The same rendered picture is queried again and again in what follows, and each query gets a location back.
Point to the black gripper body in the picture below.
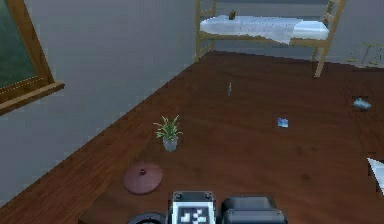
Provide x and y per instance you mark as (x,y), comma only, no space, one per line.
(148,219)

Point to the green plant in grey pot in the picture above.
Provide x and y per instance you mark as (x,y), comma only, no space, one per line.
(170,133)

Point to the pale green house plant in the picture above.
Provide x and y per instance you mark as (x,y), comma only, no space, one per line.
(366,53)

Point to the round reddish-brown lid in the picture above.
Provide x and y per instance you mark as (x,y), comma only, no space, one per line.
(143,178)

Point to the thin grey pen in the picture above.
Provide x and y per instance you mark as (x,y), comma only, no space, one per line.
(229,89)

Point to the small blue square card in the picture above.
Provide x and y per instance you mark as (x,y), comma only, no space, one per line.
(283,122)

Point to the wooden framed window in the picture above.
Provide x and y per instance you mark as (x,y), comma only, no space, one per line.
(20,56)

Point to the wooden bed with white mattress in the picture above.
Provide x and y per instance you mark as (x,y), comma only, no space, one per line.
(263,31)

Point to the small brown object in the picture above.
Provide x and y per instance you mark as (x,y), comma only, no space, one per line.
(232,15)

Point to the white paper sheet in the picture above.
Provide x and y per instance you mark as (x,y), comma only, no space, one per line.
(378,173)

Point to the grey-blue lump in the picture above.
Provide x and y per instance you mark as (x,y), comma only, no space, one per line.
(361,104)

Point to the white pillow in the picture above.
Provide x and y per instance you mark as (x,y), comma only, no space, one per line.
(310,30)

